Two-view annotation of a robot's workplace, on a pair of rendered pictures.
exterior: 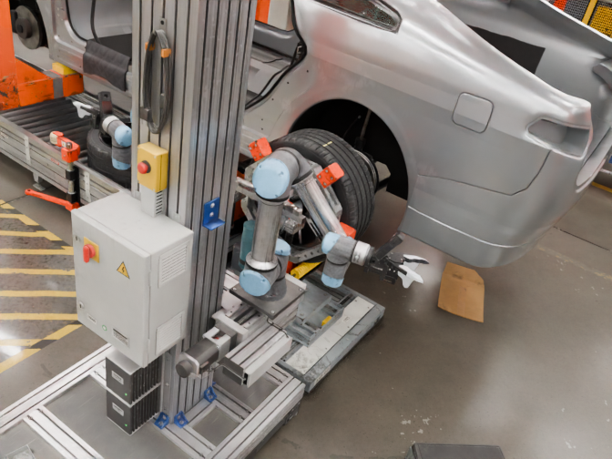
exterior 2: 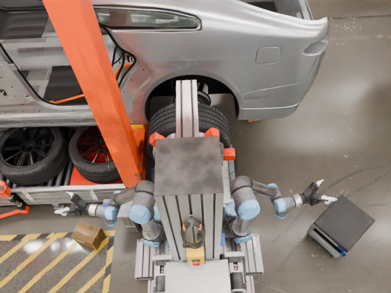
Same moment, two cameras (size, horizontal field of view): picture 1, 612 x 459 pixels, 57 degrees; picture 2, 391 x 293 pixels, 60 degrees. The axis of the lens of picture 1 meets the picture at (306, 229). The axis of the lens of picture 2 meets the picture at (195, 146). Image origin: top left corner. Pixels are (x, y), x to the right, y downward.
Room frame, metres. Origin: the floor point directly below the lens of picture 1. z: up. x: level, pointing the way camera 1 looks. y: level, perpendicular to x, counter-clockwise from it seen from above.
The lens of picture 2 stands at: (1.08, 0.71, 3.10)
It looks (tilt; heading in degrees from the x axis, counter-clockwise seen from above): 55 degrees down; 333
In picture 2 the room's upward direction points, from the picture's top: 4 degrees counter-clockwise
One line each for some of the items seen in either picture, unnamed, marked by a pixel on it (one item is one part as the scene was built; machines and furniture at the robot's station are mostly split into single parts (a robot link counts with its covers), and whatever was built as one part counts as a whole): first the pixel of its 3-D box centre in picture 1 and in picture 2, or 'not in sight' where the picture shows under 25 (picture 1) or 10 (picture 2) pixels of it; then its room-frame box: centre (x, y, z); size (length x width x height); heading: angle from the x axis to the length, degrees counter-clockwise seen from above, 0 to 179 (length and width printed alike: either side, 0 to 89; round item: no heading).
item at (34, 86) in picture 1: (45, 73); not in sight; (3.84, 2.06, 0.69); 0.52 x 0.17 x 0.35; 151
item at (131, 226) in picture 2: not in sight; (129, 218); (2.48, 0.72, 0.21); 0.10 x 0.10 x 0.42; 61
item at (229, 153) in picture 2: (342, 234); (228, 154); (2.26, -0.18, 0.85); 0.09 x 0.08 x 0.07; 61
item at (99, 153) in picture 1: (137, 151); (32, 151); (3.52, 1.26, 0.39); 0.66 x 0.66 x 0.24
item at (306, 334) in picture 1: (291, 305); not in sight; (2.54, 0.00, 0.13); 0.50 x 0.36 x 0.10; 61
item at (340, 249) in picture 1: (339, 247); (284, 204); (1.60, -0.12, 1.21); 0.11 x 0.08 x 0.09; 76
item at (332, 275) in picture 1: (335, 267); (280, 208); (1.62, -0.13, 1.12); 0.11 x 0.08 x 0.11; 166
